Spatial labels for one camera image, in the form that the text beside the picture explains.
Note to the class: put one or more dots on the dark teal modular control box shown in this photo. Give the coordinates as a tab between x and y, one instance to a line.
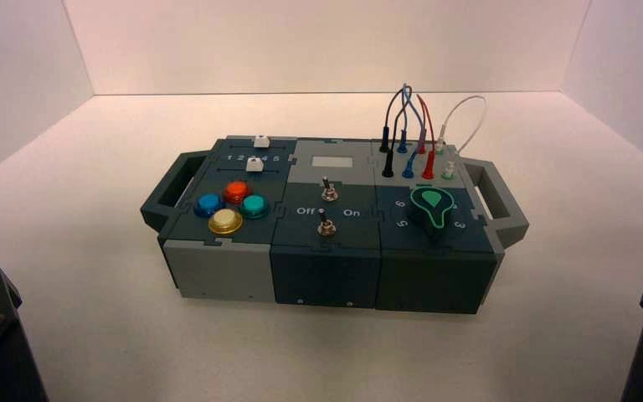
321	261

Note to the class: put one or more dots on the teal round push button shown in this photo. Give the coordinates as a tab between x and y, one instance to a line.
254	206

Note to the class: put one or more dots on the white slider knob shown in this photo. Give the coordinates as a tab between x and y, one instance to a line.
261	141
255	164

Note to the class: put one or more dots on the orange round push button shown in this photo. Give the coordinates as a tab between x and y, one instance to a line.
237	191

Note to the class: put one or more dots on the yellow round push button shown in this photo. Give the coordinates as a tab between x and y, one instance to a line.
225	221

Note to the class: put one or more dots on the green-topped rotary dial knob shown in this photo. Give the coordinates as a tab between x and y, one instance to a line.
432	211

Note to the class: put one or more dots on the blue round push button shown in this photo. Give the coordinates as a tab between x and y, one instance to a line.
208	205

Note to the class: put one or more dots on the metal toggle switch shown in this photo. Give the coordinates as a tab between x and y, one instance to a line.
328	190
326	224

